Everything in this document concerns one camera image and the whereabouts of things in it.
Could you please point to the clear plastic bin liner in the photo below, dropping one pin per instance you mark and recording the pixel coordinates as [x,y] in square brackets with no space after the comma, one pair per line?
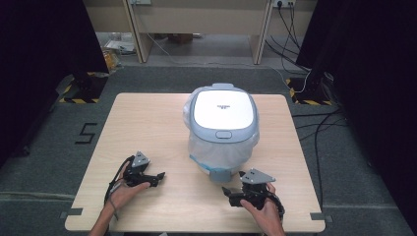
[221,154]

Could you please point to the yellow plastic bag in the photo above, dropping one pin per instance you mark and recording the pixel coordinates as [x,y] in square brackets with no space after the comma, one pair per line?
[110,60]

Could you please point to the black curtain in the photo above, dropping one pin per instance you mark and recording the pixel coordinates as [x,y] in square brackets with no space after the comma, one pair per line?
[377,82]
[39,59]

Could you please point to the hazard-striped stand base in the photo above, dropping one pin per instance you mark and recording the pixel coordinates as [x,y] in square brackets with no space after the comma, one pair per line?
[78,100]
[311,102]

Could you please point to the pile of papers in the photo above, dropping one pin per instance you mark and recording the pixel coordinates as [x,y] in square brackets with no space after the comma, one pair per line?
[118,44]

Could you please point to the light wooden desk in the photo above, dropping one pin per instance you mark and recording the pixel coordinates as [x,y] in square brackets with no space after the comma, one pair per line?
[200,16]

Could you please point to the white wall socket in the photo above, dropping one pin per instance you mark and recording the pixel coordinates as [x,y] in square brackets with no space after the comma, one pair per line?
[283,2]

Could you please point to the person's left hand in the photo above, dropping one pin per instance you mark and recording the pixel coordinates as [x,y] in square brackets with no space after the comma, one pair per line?
[124,195]

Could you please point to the person's right hand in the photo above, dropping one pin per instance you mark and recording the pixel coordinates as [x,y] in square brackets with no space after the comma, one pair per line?
[267,216]

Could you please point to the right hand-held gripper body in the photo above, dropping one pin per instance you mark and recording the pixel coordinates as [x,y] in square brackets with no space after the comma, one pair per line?
[255,190]

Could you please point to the grey trash bin white lid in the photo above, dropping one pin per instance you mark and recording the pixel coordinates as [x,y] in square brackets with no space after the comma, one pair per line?
[223,111]

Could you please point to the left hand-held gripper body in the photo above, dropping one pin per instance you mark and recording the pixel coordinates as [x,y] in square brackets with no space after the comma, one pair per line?
[136,173]

